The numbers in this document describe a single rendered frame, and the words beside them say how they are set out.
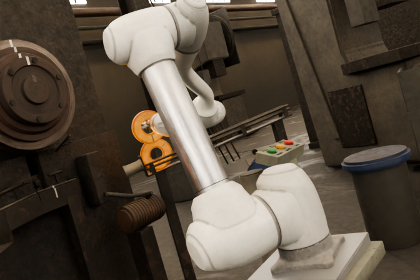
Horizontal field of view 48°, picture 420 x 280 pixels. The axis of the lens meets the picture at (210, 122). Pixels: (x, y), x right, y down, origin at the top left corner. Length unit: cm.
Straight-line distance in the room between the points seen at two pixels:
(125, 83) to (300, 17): 689
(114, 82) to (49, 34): 805
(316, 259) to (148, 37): 75
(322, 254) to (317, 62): 301
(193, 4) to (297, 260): 76
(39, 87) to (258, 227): 117
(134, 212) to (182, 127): 95
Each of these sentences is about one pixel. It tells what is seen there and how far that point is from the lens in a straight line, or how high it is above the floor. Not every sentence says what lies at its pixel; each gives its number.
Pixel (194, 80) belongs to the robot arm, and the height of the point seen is 96.
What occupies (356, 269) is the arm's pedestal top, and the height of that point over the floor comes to 35.
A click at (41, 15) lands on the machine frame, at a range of 248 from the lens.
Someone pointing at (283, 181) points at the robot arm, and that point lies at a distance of 129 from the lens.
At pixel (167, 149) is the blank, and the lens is 232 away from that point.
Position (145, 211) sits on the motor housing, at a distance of 220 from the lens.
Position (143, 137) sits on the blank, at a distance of 219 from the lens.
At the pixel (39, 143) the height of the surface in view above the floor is 90.
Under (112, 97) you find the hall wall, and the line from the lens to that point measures 1036.
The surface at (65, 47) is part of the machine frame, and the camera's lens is 250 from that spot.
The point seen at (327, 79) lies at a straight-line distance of 419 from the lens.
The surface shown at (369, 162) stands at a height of 42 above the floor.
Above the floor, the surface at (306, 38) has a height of 118.
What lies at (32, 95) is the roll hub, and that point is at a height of 109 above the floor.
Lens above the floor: 87
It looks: 2 degrees down
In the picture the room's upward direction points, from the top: 16 degrees counter-clockwise
